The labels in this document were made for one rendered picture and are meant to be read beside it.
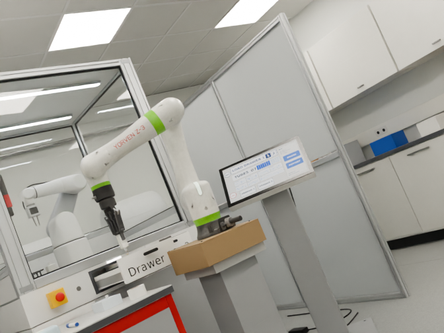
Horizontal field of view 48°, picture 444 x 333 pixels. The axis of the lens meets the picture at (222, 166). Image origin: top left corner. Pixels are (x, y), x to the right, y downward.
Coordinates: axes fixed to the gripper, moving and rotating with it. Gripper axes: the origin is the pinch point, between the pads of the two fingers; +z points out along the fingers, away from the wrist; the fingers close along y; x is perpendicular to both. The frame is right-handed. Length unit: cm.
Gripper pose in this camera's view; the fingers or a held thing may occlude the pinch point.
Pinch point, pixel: (122, 240)
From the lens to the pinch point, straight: 234.3
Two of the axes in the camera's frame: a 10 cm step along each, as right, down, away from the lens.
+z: 3.9, 9.2, -1.0
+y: 5.7, -3.2, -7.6
